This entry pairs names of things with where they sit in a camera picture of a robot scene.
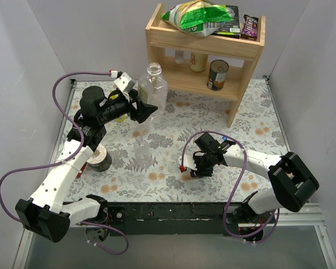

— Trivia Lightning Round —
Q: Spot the small clear bottle on shelf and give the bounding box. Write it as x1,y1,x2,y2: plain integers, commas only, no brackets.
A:
175,50,184,64

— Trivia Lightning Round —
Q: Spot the wooden shelf unit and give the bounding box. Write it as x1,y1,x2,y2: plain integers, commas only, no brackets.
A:
144,3,267,128

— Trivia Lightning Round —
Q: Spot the yellow squeeze bottle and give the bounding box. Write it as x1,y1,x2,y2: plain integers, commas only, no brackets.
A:
110,95,126,123

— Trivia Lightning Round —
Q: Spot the cream bottle on shelf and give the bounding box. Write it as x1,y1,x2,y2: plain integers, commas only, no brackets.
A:
190,52,208,72

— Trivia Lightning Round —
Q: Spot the black can with foil lid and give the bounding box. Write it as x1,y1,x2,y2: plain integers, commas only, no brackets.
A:
87,144,112,172

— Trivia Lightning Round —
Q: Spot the clear square juice bottle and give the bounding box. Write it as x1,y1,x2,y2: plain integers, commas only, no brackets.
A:
138,62,168,134

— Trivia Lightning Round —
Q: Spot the dark chocolate bar pack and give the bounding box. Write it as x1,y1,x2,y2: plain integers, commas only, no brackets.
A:
240,14,259,41

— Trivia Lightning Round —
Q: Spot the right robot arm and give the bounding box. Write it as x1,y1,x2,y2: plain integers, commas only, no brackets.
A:
191,133,320,223

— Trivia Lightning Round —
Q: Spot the green chip bag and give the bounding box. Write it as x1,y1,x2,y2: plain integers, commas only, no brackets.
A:
161,1,233,37

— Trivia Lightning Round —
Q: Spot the black green box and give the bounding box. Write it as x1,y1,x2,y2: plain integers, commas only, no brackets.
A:
213,5,241,39

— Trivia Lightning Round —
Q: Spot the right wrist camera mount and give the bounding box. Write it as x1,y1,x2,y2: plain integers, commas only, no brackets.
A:
176,154,197,172

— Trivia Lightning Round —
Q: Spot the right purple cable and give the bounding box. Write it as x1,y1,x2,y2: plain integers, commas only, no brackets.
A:
181,130,279,245

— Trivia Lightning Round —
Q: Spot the red flat box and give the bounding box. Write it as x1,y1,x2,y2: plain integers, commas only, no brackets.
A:
76,163,86,178

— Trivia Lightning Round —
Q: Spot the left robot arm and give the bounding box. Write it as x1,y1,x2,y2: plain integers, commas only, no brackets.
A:
15,87,158,243

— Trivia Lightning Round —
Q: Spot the tin can on shelf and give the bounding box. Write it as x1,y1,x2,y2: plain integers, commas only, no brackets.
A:
207,59,229,91

